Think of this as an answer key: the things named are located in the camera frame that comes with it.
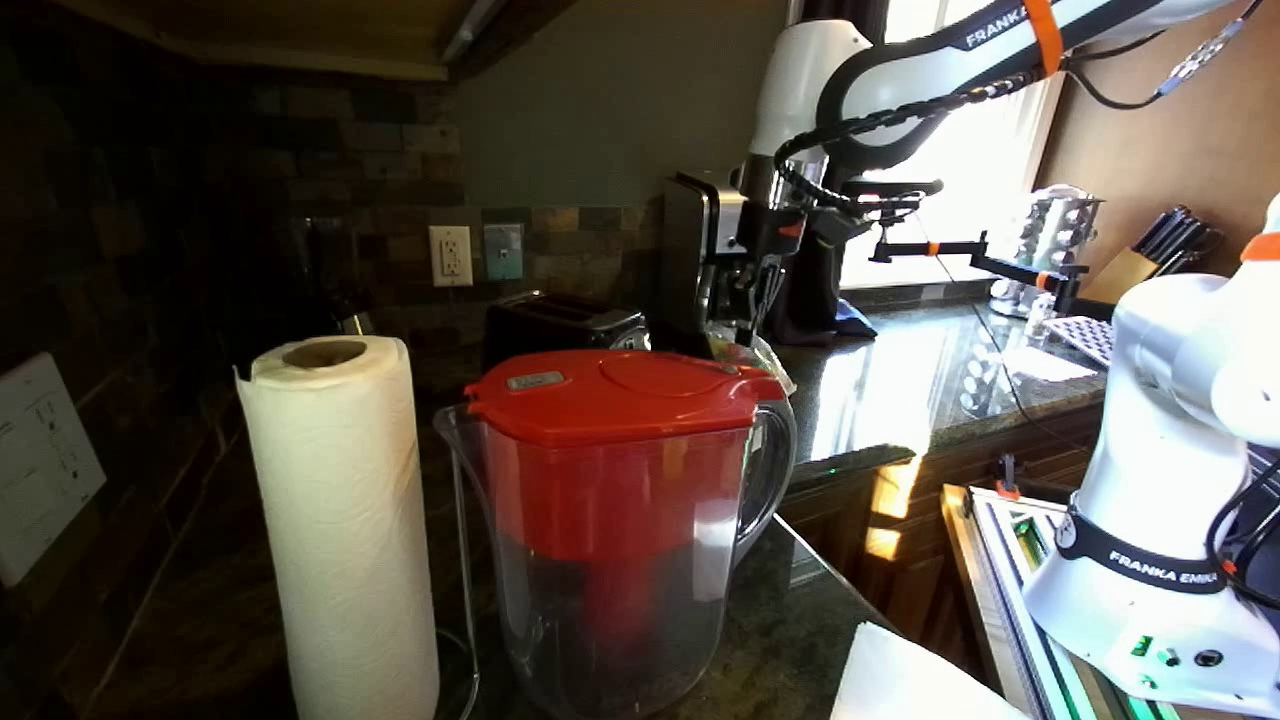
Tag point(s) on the white wall outlet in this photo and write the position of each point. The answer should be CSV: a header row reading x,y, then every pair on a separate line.
x,y
450,253

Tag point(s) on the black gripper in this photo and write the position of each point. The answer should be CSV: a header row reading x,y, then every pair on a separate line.
x,y
716,262

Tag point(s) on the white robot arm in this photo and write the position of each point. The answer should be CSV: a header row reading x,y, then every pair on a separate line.
x,y
1169,547

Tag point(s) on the black toaster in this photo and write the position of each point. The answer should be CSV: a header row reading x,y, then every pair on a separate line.
x,y
547,323

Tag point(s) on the white paper napkin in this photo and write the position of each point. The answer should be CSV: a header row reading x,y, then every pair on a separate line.
x,y
889,679

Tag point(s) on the white wall switch plate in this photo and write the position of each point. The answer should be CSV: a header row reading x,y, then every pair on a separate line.
x,y
47,465

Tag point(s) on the wooden knife block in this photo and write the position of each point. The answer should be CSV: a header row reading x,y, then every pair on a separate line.
x,y
1175,242

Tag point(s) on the clear water filter pitcher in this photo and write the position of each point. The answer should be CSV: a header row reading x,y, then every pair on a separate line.
x,y
619,494

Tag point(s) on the white paper towel roll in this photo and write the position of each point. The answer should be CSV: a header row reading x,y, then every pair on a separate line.
x,y
339,470

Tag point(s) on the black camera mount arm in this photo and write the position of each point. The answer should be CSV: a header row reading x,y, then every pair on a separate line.
x,y
895,203

